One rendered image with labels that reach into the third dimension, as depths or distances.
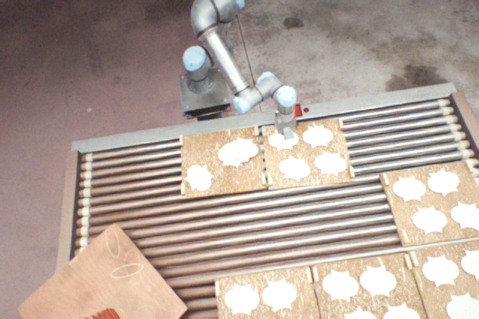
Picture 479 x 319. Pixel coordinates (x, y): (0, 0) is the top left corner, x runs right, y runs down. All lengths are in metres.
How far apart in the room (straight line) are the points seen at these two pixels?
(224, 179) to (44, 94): 2.40
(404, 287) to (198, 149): 1.12
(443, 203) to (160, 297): 1.30
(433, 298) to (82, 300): 1.42
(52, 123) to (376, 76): 2.86
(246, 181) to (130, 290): 0.70
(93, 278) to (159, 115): 1.80
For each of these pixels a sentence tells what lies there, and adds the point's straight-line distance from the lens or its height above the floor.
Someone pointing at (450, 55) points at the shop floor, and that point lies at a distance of 3.69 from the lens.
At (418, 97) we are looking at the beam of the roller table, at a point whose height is 0.92.
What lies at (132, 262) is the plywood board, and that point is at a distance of 1.60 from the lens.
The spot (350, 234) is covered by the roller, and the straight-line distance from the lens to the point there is 1.68.
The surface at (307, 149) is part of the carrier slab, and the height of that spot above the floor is 0.94.
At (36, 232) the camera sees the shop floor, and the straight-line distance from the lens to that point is 3.13.
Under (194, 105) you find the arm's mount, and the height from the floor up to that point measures 0.95.
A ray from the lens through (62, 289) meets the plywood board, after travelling 1.71.
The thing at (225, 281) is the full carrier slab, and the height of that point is 0.94.
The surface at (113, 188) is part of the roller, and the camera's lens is 1.87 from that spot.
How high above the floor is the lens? 2.51
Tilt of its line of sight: 64 degrees down
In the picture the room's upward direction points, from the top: 10 degrees counter-clockwise
